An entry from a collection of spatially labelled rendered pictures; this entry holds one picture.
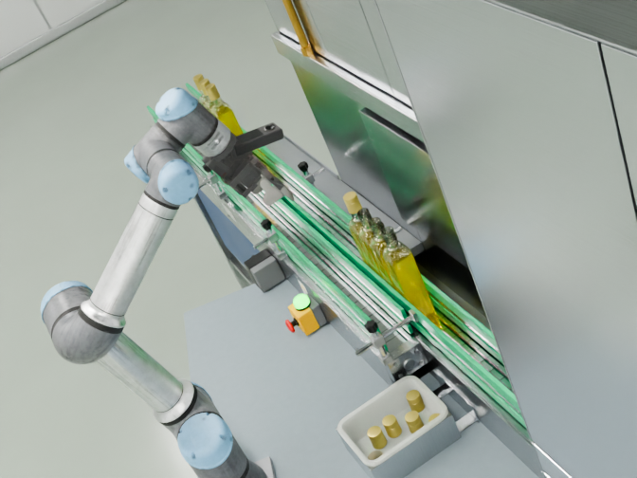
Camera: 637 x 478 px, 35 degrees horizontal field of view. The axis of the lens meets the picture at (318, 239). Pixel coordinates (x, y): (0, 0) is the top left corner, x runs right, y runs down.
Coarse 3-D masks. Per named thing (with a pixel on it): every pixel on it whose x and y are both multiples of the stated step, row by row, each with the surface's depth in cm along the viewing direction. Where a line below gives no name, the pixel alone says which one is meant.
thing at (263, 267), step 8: (264, 248) 299; (256, 256) 297; (264, 256) 296; (272, 256) 294; (248, 264) 296; (256, 264) 294; (264, 264) 293; (272, 264) 293; (248, 272) 299; (256, 272) 291; (264, 272) 293; (272, 272) 294; (280, 272) 295; (256, 280) 293; (264, 280) 294; (272, 280) 295; (280, 280) 296; (264, 288) 295
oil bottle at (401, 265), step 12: (384, 252) 235; (396, 252) 232; (408, 252) 233; (396, 264) 233; (408, 264) 234; (396, 276) 235; (408, 276) 236; (420, 276) 238; (396, 288) 242; (408, 288) 237; (420, 288) 239; (408, 300) 239; (420, 300) 241
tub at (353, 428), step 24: (408, 384) 236; (360, 408) 233; (384, 408) 236; (408, 408) 238; (432, 408) 231; (360, 432) 235; (384, 432) 235; (408, 432) 232; (360, 456) 222; (384, 456) 220
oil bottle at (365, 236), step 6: (360, 234) 244; (366, 234) 242; (372, 234) 242; (360, 240) 246; (366, 240) 242; (366, 246) 244; (366, 252) 248; (372, 252) 244; (372, 258) 246; (372, 264) 249; (378, 270) 247
